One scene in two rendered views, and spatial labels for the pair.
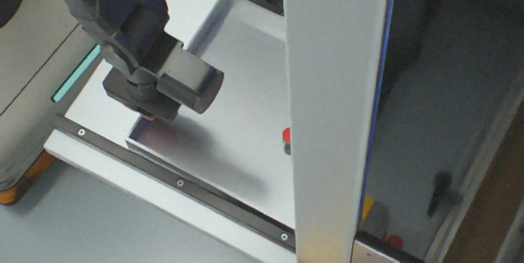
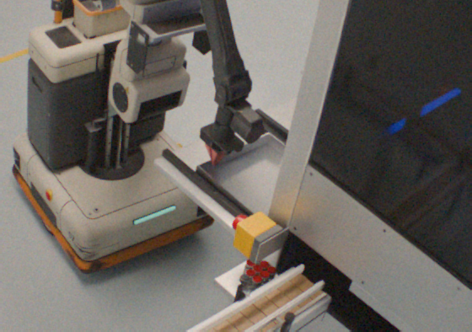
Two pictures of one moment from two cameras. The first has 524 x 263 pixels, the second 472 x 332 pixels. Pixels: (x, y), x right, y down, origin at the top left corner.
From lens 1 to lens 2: 0.96 m
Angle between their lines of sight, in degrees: 28
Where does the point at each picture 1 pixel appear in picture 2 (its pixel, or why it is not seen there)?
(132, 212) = (147, 309)
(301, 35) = (324, 0)
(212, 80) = (259, 125)
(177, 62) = (246, 110)
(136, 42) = (234, 88)
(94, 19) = (223, 66)
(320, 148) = (313, 77)
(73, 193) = (118, 287)
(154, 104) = (222, 143)
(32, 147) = (110, 243)
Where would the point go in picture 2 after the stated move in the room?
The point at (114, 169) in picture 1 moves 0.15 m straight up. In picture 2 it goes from (184, 179) to (191, 133)
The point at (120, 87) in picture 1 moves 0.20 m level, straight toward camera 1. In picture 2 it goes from (208, 132) to (214, 186)
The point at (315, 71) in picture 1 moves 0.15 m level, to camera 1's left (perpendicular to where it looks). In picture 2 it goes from (324, 20) to (246, 1)
